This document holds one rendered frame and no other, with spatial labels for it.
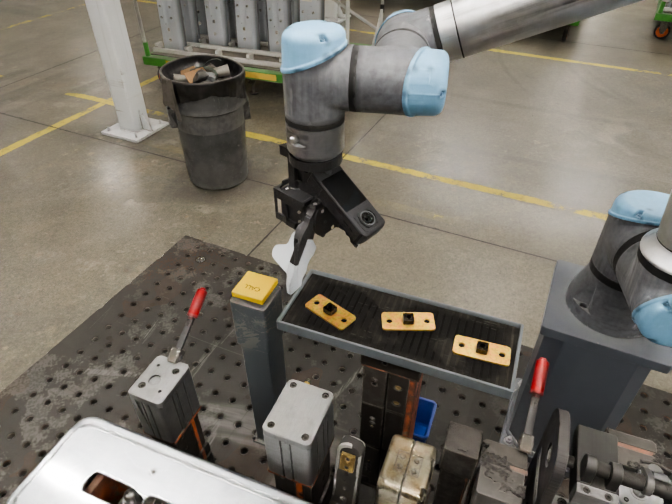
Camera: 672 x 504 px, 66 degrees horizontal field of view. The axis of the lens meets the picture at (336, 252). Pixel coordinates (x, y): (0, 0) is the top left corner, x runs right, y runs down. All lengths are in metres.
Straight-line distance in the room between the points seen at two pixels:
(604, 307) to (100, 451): 0.86
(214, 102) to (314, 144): 2.47
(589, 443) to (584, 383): 0.31
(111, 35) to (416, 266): 2.57
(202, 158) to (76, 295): 1.09
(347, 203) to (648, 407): 1.03
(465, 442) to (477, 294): 1.90
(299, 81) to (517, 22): 0.28
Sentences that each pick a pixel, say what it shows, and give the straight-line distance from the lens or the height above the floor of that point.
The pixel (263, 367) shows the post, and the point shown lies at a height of 0.98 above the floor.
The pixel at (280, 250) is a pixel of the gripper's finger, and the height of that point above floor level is 1.30.
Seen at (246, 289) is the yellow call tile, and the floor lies 1.16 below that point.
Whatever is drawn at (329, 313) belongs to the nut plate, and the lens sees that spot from 0.84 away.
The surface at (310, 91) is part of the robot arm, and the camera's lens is 0.62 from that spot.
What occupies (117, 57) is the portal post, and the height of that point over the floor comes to 0.58.
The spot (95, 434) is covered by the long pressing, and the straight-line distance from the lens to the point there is 0.99.
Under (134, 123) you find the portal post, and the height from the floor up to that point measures 0.09.
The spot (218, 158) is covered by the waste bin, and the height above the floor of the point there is 0.23.
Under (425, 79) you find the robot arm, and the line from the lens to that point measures 0.61.
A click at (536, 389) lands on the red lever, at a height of 1.13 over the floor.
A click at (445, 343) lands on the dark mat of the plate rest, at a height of 1.16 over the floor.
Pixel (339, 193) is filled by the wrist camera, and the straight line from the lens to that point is 0.67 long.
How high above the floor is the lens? 1.77
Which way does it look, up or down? 39 degrees down
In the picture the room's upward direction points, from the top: straight up
